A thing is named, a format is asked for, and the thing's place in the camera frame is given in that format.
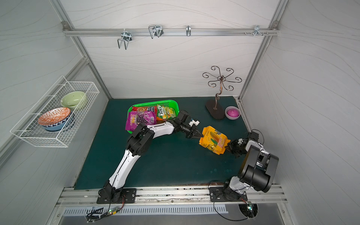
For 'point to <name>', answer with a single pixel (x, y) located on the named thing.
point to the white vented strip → (135, 209)
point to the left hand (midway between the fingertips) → (203, 137)
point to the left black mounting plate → (117, 196)
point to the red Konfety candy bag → (145, 108)
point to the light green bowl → (72, 99)
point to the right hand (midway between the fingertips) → (227, 146)
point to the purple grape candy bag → (134, 118)
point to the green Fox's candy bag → (165, 112)
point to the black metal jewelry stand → (221, 79)
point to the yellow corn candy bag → (213, 140)
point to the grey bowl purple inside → (232, 112)
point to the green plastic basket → (173, 103)
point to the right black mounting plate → (217, 194)
